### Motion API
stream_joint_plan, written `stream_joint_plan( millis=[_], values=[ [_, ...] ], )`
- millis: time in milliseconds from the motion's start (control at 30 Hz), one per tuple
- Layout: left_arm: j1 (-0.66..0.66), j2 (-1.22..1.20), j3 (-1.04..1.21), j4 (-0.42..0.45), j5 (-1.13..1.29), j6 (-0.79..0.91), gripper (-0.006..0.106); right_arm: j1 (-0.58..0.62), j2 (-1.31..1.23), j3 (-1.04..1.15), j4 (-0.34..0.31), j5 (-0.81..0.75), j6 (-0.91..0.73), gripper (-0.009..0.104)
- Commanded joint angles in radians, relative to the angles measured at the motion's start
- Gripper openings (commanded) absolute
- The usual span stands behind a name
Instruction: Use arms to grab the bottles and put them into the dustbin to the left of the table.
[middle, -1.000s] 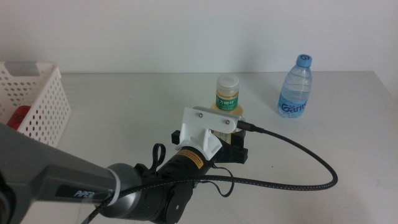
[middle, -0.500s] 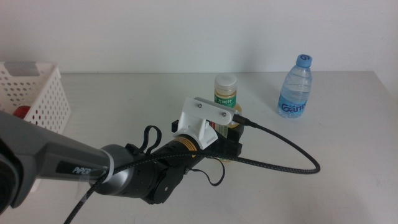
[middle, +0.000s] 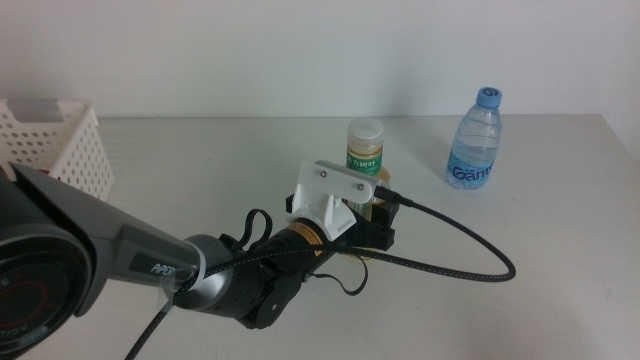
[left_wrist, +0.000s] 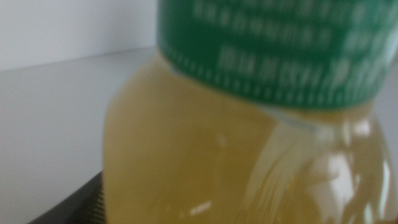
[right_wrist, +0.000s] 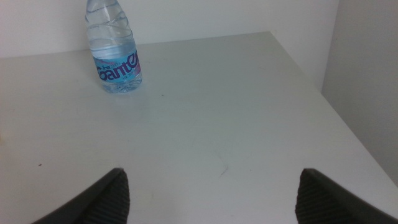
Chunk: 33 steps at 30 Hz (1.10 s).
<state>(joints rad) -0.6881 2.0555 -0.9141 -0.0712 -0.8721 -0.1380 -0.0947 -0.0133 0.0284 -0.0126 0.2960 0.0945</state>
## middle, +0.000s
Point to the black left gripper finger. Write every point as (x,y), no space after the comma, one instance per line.
(386,217)
(290,204)

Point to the yellow tea bottle green label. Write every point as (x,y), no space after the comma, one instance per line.
(365,150)

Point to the clear water bottle blue cap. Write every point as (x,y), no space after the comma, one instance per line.
(472,150)

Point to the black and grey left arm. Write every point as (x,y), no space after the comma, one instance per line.
(100,235)

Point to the white perforated plastic basket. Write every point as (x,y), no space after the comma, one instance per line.
(75,150)

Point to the white wrist camera with mount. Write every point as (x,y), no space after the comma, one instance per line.
(320,195)

